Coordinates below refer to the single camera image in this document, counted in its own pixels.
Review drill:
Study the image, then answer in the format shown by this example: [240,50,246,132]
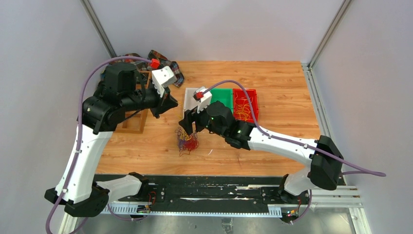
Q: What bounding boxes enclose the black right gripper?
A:
[179,100,226,138]

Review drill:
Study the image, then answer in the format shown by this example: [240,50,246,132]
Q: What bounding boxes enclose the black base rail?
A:
[94,174,362,223]

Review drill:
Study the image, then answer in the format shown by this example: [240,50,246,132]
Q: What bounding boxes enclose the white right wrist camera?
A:
[193,86,212,113]

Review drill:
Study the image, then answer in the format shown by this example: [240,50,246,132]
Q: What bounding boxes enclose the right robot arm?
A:
[179,101,343,203]

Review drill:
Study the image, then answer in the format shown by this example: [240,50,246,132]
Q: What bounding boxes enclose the plaid cloth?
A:
[106,49,185,88]

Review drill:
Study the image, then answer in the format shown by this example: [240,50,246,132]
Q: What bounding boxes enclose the yellow cable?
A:
[235,94,256,121]

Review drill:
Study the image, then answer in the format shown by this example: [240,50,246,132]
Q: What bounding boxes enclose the cable pile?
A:
[174,126,200,157]

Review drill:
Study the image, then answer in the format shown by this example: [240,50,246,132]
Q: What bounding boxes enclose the white plastic bin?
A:
[183,87,203,118]

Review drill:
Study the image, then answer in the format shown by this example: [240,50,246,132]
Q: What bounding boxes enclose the green plastic bin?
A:
[210,88,233,113]

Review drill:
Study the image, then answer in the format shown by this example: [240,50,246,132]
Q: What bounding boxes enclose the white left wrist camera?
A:
[151,66,177,98]

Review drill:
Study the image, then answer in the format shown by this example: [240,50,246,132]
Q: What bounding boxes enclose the red plastic bin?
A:
[233,89,259,123]

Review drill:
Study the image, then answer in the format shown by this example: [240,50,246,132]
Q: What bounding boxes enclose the wooden compartment tray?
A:
[114,70,153,135]

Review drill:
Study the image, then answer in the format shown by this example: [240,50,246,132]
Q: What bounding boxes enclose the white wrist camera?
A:
[193,86,212,113]
[151,66,177,98]

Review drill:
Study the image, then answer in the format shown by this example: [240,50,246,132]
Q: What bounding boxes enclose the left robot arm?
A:
[45,62,178,217]

